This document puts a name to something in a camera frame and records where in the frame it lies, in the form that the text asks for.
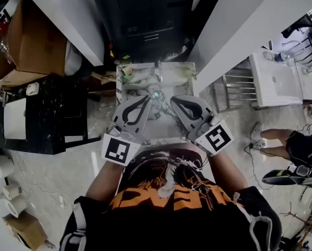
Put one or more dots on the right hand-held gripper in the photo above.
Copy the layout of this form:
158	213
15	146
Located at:
200	129

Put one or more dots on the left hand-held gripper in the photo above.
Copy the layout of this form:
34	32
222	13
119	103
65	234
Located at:
128	129

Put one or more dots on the person's left forearm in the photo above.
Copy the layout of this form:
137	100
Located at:
104	182

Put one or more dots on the person's right forearm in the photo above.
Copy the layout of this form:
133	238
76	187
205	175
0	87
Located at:
227	171

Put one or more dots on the marble pattern sink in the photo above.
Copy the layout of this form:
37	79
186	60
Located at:
161	129

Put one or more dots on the steel bar rack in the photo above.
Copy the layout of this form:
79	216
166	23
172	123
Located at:
236	88

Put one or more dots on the translucent tumbler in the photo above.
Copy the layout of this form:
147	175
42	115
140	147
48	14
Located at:
187	70

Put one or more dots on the chrome sink faucet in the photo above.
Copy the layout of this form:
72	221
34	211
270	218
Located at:
159	70

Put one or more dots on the black speckled vanity cabinet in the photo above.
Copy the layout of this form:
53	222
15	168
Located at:
53	114

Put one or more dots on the white square ceramic sink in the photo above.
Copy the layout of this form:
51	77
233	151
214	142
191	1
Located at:
276	82

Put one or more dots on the white ceramic fixture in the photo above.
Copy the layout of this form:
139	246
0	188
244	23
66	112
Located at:
73	59

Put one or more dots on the black rolling stool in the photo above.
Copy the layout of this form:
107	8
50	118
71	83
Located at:
278	177

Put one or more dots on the black orange print t-shirt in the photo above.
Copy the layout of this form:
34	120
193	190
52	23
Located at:
171	218

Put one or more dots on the white power adapter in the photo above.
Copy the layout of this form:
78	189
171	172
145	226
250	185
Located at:
61	200

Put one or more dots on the small white soap dish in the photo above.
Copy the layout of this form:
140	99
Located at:
32	89

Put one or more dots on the small blue mug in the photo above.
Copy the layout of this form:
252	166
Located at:
279	57

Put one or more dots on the black drawer cabinet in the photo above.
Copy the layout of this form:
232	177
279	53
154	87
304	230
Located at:
145	17

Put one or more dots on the white rectangular inset basin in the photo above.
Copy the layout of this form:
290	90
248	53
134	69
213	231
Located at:
14	119

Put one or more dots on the white narrow ceramic sink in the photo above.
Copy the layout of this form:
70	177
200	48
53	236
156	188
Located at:
308	84

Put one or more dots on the large open cardboard box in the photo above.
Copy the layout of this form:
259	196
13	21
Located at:
38	46

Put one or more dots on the small chrome tap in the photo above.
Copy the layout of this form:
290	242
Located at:
2	97

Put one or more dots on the large white paper roll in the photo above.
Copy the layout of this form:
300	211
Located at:
13	206

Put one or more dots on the small cardboard box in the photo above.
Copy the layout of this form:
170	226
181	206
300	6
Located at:
27	230

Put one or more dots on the red canister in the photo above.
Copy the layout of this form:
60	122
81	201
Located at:
2	25

